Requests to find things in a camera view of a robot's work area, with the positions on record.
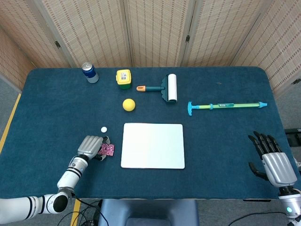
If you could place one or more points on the blue soda can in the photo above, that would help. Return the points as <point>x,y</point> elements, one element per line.
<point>90,74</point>

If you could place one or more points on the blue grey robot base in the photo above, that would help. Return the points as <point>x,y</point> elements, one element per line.
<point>148,212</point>

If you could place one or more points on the green lint roller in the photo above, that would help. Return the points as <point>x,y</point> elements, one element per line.
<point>171,88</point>

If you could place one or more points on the dark blue felt tablecloth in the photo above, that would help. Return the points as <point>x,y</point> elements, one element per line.
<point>58,117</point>

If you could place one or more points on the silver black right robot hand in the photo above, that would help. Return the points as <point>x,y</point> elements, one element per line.
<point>279,168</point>

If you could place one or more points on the black box on floor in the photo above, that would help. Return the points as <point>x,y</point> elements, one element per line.
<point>294,137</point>

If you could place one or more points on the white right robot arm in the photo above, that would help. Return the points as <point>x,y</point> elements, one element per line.
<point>290,207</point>

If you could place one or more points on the black screen hinge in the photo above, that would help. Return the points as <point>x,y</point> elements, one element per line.
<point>187,38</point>
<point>57,44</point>
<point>296,81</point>

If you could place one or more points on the blue green toy water pump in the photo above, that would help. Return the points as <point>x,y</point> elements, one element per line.
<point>225,106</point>

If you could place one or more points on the pink patterned packet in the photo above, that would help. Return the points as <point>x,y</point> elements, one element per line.
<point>108,149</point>

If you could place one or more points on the small white ball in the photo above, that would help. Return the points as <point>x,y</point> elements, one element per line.
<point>104,129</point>

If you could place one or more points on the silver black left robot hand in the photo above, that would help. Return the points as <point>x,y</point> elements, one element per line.
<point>90,146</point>

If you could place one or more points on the woven bamboo screen panel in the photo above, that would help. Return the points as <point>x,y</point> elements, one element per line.
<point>218,30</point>
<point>89,30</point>
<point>155,30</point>
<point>282,47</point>
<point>11,47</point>

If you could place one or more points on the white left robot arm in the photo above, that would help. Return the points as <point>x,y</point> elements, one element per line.
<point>70,174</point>

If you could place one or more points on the white rectangular board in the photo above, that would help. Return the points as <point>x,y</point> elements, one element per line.
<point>152,146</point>

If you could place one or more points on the yellow foam ball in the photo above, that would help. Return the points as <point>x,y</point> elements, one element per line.
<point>129,104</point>

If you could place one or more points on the yellow green lidded box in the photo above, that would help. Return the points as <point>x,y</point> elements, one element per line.
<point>124,78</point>

